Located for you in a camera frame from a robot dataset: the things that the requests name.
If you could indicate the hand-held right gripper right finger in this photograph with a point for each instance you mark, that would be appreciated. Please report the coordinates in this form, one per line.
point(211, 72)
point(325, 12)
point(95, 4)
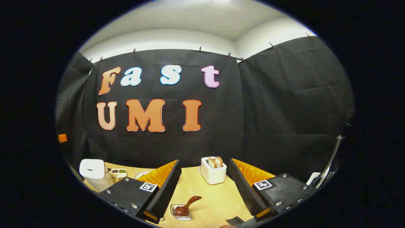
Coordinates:
point(245, 190)

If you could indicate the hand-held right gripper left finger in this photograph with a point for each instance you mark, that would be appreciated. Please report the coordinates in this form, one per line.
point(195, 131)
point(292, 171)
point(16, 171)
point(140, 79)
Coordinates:
point(164, 193)

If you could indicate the brown wooden spoon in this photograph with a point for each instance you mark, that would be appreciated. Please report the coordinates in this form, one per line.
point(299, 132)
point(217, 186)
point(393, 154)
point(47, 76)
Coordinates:
point(186, 207)

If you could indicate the white rice cooker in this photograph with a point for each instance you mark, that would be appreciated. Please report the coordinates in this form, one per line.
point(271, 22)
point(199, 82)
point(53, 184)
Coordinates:
point(95, 174)

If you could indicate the white round plate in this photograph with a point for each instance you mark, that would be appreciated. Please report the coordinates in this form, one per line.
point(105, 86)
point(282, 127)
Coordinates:
point(141, 174)

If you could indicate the white toaster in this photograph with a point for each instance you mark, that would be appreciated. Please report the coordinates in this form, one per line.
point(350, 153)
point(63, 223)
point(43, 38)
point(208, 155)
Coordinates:
point(214, 175)

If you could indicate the toast bread slice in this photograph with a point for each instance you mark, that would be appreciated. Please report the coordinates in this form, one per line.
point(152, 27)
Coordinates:
point(219, 161)
point(212, 163)

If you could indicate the small white condiment dish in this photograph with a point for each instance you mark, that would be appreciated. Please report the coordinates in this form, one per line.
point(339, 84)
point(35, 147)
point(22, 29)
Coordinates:
point(118, 173)

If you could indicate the white flat object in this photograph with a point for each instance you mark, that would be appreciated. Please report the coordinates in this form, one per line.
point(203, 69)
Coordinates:
point(313, 178)

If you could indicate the black backdrop cloth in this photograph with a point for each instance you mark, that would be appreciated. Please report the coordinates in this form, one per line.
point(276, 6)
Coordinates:
point(269, 110)

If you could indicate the small orange tag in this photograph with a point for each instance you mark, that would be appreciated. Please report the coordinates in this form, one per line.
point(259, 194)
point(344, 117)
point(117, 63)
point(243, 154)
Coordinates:
point(62, 138)

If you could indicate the row of small backdrop clips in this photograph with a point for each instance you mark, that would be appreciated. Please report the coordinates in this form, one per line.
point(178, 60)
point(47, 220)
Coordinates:
point(200, 49)

